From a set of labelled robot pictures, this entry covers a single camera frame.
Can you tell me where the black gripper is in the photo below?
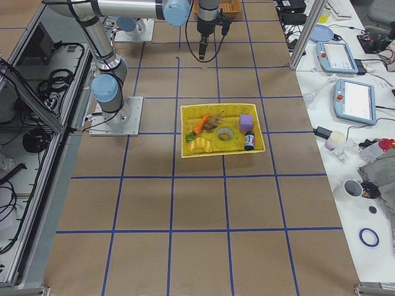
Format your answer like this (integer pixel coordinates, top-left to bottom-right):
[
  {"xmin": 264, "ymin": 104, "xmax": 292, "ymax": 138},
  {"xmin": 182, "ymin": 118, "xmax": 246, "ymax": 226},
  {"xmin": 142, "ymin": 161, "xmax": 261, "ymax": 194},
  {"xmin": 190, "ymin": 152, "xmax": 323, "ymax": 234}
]
[{"xmin": 199, "ymin": 35, "xmax": 209, "ymax": 60}]

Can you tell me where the upper teach pendant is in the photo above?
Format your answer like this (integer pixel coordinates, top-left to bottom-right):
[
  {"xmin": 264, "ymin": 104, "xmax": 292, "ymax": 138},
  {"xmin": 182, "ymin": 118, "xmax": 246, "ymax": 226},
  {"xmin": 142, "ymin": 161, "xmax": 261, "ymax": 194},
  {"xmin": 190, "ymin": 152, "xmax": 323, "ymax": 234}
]
[{"xmin": 315, "ymin": 41, "xmax": 358, "ymax": 74}]

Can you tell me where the orange toy carrot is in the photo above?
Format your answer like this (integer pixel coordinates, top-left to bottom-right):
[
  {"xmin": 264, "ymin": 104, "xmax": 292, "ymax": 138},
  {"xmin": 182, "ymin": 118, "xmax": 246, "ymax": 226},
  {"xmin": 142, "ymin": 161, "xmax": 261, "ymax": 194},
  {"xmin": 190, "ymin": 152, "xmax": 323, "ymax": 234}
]
[{"xmin": 185, "ymin": 113, "xmax": 210, "ymax": 142}]

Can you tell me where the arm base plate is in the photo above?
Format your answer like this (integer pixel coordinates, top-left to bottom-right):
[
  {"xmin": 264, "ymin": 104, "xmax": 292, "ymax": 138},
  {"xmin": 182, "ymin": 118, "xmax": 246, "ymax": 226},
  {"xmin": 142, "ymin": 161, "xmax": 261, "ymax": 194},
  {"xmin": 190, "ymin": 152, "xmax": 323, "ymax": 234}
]
[
  {"xmin": 113, "ymin": 17, "xmax": 154, "ymax": 43},
  {"xmin": 89, "ymin": 96, "xmax": 144, "ymax": 136}
]

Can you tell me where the blue ring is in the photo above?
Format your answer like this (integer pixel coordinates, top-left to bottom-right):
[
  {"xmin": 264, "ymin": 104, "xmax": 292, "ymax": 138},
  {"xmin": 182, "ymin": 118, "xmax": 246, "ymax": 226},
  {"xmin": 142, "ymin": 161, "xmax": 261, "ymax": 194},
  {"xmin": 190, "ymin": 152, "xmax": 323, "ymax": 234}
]
[{"xmin": 359, "ymin": 228, "xmax": 380, "ymax": 248}]

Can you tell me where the black power adapter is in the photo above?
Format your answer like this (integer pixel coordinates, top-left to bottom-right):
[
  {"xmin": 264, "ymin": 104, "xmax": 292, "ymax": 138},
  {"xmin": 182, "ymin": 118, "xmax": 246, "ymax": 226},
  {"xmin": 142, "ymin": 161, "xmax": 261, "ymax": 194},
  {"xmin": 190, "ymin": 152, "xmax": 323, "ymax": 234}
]
[{"xmin": 313, "ymin": 126, "xmax": 332, "ymax": 140}]

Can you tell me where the brown toy lion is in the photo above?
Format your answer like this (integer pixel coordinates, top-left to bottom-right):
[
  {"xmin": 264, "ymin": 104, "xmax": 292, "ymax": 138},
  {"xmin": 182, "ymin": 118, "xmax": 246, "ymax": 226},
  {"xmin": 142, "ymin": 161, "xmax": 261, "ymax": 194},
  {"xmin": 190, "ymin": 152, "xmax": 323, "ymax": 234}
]
[{"xmin": 203, "ymin": 115, "xmax": 223, "ymax": 131}]

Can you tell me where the lower teach pendant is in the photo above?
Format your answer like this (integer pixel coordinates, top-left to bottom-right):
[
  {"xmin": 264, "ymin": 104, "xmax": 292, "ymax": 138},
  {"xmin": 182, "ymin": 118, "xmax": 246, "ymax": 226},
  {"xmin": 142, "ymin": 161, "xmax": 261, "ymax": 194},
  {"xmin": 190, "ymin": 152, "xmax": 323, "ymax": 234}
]
[{"xmin": 333, "ymin": 79, "xmax": 377, "ymax": 126}]

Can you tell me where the aluminium frame post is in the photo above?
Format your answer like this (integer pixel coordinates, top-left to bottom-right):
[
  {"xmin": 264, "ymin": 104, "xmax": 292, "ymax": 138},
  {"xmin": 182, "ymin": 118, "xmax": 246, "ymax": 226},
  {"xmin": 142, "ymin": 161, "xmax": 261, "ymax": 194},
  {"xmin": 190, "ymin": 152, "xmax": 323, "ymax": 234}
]
[{"xmin": 289, "ymin": 0, "xmax": 327, "ymax": 70}]

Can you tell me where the dark small bottle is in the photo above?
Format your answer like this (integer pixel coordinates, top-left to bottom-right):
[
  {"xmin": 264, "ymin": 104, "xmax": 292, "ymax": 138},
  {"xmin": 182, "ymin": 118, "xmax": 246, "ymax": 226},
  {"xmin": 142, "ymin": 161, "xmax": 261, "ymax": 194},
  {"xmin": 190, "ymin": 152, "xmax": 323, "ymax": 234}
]
[{"xmin": 244, "ymin": 131, "xmax": 255, "ymax": 151}]

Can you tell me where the yellow woven basket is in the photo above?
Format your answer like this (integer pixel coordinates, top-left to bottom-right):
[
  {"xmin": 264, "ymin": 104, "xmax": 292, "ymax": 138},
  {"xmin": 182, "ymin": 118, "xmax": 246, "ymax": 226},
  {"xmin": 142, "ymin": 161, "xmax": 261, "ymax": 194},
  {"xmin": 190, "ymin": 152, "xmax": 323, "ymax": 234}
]
[{"xmin": 180, "ymin": 103, "xmax": 265, "ymax": 158}]

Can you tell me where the yellow toy croissant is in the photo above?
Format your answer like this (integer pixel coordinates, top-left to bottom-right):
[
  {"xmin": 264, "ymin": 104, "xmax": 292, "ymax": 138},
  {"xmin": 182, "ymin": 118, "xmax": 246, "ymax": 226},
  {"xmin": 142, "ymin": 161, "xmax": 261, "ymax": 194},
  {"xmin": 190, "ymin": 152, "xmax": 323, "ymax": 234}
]
[{"xmin": 187, "ymin": 137, "xmax": 212, "ymax": 153}]

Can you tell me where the white purple cup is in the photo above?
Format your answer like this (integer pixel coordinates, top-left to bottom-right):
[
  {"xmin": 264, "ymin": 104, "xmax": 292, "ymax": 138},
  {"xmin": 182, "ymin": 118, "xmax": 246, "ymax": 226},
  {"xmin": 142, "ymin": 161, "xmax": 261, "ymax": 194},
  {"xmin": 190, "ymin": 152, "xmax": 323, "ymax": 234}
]
[{"xmin": 325, "ymin": 131, "xmax": 346, "ymax": 150}]

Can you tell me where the purple foam cube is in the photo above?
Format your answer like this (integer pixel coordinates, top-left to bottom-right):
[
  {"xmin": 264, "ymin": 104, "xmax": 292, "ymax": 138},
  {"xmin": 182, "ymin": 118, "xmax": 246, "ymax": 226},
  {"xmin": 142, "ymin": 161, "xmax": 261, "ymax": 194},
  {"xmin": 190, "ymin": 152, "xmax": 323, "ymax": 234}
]
[{"xmin": 239, "ymin": 114, "xmax": 253, "ymax": 132}]

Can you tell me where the white mug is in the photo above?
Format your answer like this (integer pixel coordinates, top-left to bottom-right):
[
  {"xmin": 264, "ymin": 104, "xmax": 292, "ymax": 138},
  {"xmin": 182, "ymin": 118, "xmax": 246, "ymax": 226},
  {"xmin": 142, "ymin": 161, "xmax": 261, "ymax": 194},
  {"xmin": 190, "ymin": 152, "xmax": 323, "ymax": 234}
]
[{"xmin": 333, "ymin": 179, "xmax": 363, "ymax": 202}]

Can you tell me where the teach pendant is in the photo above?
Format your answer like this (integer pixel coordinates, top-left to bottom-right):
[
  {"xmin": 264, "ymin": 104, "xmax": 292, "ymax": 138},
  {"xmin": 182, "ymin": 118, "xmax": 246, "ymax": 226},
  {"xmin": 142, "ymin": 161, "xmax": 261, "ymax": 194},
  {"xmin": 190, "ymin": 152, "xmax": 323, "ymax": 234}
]
[
  {"xmin": 333, "ymin": 79, "xmax": 377, "ymax": 126},
  {"xmin": 315, "ymin": 41, "xmax": 358, "ymax": 74}
]

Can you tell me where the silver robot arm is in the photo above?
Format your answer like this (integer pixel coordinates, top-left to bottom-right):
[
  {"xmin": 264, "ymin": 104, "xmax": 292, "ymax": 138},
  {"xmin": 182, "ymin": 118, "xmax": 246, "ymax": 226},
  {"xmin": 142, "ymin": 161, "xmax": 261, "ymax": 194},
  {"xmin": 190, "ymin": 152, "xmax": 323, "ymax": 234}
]
[
  {"xmin": 116, "ymin": 17, "xmax": 146, "ymax": 36},
  {"xmin": 45, "ymin": 1, "xmax": 194, "ymax": 136}
]

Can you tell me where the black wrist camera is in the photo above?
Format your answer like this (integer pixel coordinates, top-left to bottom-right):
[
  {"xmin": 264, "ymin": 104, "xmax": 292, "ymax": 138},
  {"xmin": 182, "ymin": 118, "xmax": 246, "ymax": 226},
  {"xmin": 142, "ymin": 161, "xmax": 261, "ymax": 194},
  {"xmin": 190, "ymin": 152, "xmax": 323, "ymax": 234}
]
[{"xmin": 221, "ymin": 16, "xmax": 232, "ymax": 36}]

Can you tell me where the brown wicker basket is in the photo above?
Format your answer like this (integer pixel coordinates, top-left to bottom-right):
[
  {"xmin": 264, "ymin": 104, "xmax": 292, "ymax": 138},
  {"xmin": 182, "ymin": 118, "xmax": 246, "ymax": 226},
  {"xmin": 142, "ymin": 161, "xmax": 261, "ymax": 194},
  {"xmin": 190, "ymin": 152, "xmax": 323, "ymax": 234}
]
[{"xmin": 191, "ymin": 0, "xmax": 241, "ymax": 22}]

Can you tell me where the grey cloth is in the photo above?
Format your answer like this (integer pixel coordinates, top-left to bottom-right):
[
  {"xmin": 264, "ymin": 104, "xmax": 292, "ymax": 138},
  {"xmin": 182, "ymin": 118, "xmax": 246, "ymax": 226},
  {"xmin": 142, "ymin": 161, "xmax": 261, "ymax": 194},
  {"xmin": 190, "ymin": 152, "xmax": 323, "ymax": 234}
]
[{"xmin": 358, "ymin": 149, "xmax": 394, "ymax": 237}]

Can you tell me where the blue plate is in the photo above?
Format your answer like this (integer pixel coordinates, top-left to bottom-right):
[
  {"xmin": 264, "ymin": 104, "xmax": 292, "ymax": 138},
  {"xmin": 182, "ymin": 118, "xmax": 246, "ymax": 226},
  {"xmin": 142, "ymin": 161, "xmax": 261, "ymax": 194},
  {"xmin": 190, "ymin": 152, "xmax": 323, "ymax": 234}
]
[{"xmin": 309, "ymin": 24, "xmax": 334, "ymax": 43}]

